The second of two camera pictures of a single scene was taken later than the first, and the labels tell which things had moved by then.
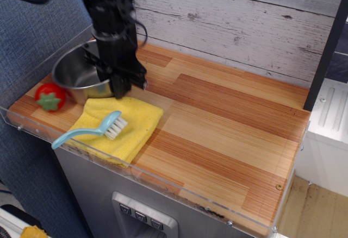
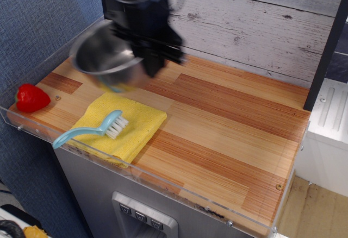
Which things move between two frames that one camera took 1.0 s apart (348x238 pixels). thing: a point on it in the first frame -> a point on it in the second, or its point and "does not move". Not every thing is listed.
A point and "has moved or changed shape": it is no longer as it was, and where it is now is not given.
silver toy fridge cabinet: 118,201 does not move
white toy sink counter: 323,160 does not move
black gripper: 118,62 -> 146,26
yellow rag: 142,119 does not move
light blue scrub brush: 113,126 does not move
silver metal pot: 75,71 has moved or changed shape
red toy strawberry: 50,96 -> 29,98
